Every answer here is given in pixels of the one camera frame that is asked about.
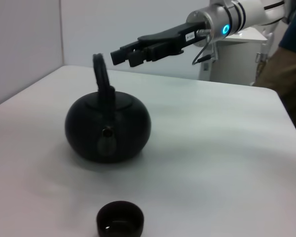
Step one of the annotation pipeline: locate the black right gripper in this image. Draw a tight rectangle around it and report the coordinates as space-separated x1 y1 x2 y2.
110 21 207 68

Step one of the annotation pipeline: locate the black round teapot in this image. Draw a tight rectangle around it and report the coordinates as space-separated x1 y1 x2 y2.
64 52 152 164

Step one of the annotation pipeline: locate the black teacup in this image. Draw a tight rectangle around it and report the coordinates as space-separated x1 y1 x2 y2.
96 200 145 237

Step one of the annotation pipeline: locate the white cabinet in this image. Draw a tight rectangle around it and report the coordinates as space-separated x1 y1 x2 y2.
199 27 269 87

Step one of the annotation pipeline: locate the person in teal shirt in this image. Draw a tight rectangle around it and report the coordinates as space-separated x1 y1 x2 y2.
252 0 296 147

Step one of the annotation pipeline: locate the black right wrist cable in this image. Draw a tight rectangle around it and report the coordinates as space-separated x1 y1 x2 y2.
192 28 219 66

